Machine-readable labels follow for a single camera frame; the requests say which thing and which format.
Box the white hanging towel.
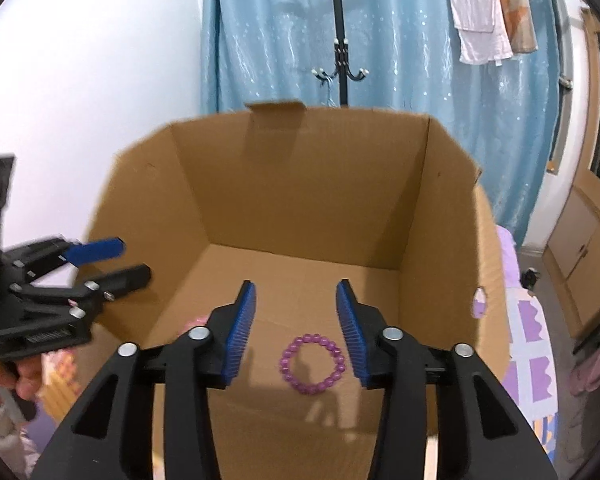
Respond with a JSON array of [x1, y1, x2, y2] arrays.
[[450, 0, 513, 66]]

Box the pink bead bracelet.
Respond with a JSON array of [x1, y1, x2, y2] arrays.
[[178, 314, 210, 339]]

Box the purple bead bracelet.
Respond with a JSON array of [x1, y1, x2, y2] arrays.
[[278, 332, 350, 396]]

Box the pink slippers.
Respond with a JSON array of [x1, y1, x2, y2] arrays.
[[568, 348, 600, 396]]

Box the wooden wardrobe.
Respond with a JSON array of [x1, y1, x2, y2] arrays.
[[544, 10, 600, 340]]

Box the left hand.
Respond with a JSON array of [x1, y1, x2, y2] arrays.
[[0, 356, 43, 404]]

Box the orange patterned hanging towel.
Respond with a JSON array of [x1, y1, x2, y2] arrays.
[[500, 0, 539, 54]]

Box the black coat rack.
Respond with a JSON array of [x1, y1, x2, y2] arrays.
[[311, 0, 370, 107]]

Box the brown cardboard box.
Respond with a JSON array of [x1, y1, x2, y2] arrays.
[[88, 102, 509, 479]]

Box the blue curtain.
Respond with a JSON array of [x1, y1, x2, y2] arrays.
[[201, 0, 559, 240]]

